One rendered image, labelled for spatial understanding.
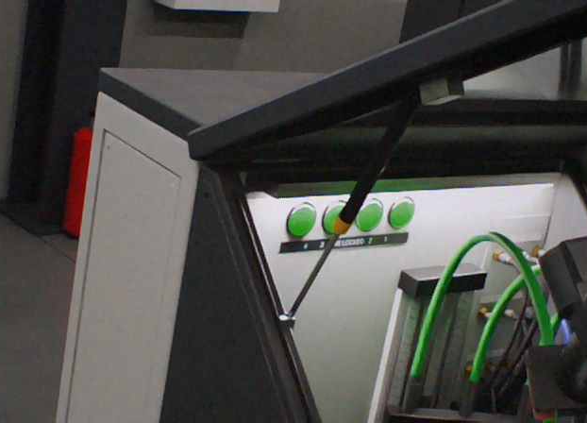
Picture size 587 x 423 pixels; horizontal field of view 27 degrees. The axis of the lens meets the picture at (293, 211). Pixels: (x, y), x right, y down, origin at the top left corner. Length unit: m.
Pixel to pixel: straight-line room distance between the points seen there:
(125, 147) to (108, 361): 0.31
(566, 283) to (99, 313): 0.84
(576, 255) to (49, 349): 3.34
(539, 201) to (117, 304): 0.68
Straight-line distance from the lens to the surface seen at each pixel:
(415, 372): 1.78
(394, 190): 1.68
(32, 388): 4.09
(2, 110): 5.61
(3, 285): 4.83
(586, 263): 1.15
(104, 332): 1.80
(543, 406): 1.22
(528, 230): 1.96
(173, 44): 6.04
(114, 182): 1.74
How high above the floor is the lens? 1.88
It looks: 18 degrees down
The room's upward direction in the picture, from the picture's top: 11 degrees clockwise
